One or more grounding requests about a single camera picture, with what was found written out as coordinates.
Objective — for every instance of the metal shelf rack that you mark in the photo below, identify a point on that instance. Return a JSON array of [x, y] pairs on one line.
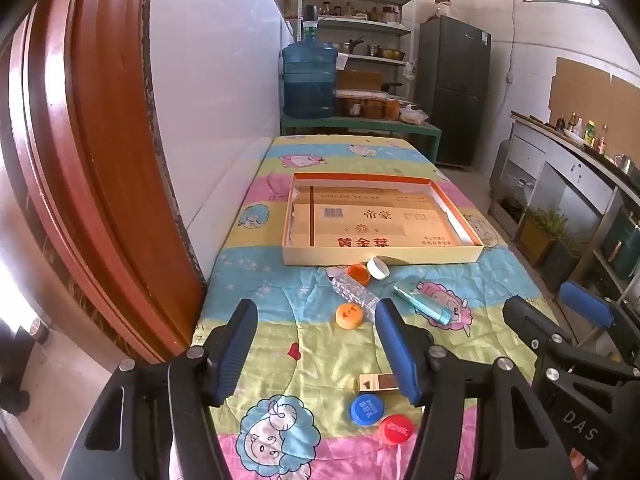
[[357, 26]]

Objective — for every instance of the red wooden door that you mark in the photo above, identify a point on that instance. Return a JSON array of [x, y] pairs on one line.
[[90, 160]]

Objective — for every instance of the blue bottle cap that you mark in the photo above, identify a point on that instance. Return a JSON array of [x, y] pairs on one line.
[[366, 408]]

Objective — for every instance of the cardboard sheet on wall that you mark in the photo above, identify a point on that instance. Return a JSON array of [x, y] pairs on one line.
[[590, 95]]

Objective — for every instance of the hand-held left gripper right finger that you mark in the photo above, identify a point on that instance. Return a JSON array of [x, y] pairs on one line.
[[397, 355]]

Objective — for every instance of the orange bottle cap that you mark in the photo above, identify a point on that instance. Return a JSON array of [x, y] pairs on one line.
[[349, 316], [359, 274]]

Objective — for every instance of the brass basin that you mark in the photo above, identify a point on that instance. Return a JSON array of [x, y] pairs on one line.
[[390, 53]]

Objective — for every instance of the plastic bag of food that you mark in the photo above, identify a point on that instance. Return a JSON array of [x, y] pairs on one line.
[[414, 115]]

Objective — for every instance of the green bottle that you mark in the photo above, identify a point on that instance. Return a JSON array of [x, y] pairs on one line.
[[590, 134]]

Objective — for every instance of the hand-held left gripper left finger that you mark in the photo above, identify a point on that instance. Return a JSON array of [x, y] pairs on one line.
[[235, 355]]

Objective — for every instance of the gold rectangular lighter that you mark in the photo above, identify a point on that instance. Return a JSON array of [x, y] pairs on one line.
[[372, 384]]

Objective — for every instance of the cartoon printed blanket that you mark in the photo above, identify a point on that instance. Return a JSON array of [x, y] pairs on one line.
[[320, 360]]

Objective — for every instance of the green table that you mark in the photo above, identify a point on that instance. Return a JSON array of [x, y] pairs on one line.
[[360, 125]]

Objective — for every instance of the teal cigarette pack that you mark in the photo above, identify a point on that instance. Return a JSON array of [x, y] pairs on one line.
[[422, 302]]

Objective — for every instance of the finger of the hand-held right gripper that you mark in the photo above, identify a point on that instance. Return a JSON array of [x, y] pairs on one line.
[[530, 322], [585, 304]]

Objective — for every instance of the plant in yellow pot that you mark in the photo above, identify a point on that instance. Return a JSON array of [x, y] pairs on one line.
[[537, 237]]

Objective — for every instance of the shallow orange-rimmed cardboard box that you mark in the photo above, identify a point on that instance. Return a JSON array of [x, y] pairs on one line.
[[350, 220]]

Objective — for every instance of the plant in black pot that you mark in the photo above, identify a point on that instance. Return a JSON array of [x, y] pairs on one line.
[[562, 265]]

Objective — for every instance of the red bottle cap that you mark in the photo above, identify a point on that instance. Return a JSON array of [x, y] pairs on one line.
[[396, 430]]

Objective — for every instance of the metal cup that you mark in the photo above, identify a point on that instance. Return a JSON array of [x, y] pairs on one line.
[[622, 162]]

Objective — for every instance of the steel pot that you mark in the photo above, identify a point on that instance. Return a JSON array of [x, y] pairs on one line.
[[345, 47]]

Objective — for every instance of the dark grey refrigerator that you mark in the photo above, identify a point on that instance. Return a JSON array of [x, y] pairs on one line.
[[452, 90]]

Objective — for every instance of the white kitchen counter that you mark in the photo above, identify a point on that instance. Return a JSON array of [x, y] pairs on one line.
[[565, 170]]

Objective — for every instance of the white bottle cap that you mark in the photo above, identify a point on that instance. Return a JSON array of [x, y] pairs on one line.
[[378, 267]]

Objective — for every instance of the brown cardboard carton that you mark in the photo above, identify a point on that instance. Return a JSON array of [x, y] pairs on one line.
[[360, 79]]

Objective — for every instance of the blue water jug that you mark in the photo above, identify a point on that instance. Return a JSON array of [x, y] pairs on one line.
[[308, 80]]

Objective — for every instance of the black frying pan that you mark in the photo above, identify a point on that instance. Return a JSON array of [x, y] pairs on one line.
[[387, 87]]

